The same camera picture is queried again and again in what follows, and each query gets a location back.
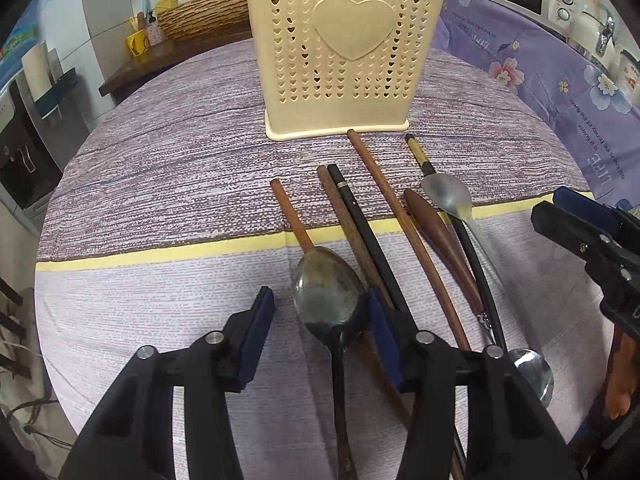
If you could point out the person's right hand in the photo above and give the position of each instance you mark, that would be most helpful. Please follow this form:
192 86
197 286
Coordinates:
618 380

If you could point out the dark wooden cabinet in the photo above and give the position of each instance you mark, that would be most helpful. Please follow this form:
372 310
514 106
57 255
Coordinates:
150 67

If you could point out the blue cup holder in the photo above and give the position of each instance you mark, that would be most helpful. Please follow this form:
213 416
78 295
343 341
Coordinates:
57 92

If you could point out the water dispenser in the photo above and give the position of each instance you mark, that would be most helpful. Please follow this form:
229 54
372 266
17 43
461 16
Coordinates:
25 145

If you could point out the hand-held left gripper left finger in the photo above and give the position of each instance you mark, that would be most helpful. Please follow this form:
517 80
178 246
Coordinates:
252 340

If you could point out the woven basket basin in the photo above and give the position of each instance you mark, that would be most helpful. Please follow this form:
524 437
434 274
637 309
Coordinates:
205 15

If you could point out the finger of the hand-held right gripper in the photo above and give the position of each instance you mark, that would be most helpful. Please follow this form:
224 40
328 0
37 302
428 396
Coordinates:
565 225
580 205

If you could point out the beige perforated utensil holder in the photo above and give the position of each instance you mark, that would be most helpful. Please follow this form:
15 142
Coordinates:
350 60

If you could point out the long brown wooden chopstick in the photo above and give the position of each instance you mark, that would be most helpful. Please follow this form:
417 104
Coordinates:
400 220

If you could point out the short brown wooden chopstick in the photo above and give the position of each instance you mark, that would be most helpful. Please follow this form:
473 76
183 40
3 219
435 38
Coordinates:
291 220

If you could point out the yellow cup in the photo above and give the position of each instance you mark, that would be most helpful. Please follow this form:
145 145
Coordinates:
136 44

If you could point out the purple striped tablecloth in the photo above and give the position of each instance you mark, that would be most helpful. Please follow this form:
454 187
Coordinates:
175 160

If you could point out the white kettle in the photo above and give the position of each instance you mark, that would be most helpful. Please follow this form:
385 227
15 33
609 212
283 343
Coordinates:
590 27

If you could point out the patterned cup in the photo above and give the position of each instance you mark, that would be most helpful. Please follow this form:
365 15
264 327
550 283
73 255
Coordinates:
155 34

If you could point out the black chopstick with gold band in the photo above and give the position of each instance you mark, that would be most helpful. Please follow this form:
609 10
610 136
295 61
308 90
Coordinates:
370 245
419 155

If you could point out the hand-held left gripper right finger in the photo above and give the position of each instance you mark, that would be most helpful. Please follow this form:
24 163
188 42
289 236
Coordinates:
385 335

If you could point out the wooden chair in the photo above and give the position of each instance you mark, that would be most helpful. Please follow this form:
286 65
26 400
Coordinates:
11 320

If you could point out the purple floral cloth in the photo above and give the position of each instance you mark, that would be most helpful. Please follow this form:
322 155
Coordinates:
550 85

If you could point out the paper cup tube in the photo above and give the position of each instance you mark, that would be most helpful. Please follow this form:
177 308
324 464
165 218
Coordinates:
37 70

